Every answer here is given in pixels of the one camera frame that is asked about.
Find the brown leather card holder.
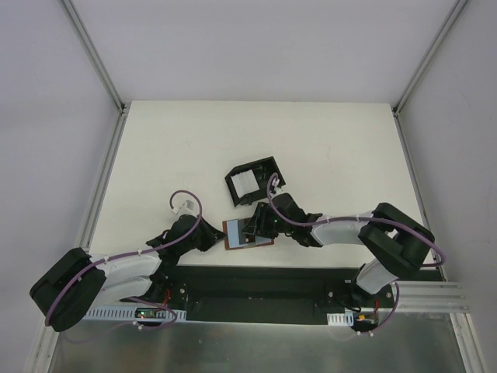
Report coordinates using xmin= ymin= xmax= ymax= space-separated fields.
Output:
xmin=223 ymin=218 xmax=274 ymax=250

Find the black plastic card box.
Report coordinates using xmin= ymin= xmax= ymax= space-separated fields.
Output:
xmin=224 ymin=156 xmax=286 ymax=207

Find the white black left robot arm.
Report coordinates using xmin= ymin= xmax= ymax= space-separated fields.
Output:
xmin=30 ymin=214 xmax=226 ymax=332

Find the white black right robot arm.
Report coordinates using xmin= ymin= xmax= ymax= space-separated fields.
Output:
xmin=242 ymin=193 xmax=434 ymax=310

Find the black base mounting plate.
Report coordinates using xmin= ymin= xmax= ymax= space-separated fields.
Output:
xmin=141 ymin=266 xmax=394 ymax=325

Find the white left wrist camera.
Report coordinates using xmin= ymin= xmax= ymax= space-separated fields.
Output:
xmin=172 ymin=200 xmax=196 ymax=216

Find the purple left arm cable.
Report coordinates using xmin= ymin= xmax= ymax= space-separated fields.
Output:
xmin=44 ymin=190 xmax=205 ymax=331

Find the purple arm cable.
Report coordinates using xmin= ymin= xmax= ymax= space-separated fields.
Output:
xmin=44 ymin=190 xmax=205 ymax=331
xmin=267 ymin=173 xmax=446 ymax=337

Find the white left cable duct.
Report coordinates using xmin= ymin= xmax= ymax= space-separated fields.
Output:
xmin=83 ymin=305 xmax=186 ymax=322

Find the white cable duct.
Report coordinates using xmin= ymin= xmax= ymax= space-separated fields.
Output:
xmin=327 ymin=310 xmax=380 ymax=328
xmin=83 ymin=305 xmax=186 ymax=322

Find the white right cable duct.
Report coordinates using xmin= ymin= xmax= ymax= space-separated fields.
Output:
xmin=327 ymin=310 xmax=380 ymax=328

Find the left rear aluminium post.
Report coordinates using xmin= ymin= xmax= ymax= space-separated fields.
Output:
xmin=58 ymin=0 xmax=126 ymax=114

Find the aluminium post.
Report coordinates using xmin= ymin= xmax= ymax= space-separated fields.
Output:
xmin=58 ymin=0 xmax=126 ymax=114
xmin=392 ymin=0 xmax=471 ymax=117

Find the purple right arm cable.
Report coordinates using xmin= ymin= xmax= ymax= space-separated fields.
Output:
xmin=267 ymin=173 xmax=446 ymax=337

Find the right aluminium side rail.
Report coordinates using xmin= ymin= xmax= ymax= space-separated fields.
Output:
xmin=391 ymin=108 xmax=482 ymax=373

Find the right rear aluminium post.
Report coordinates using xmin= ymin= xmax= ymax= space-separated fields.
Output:
xmin=392 ymin=0 xmax=471 ymax=117

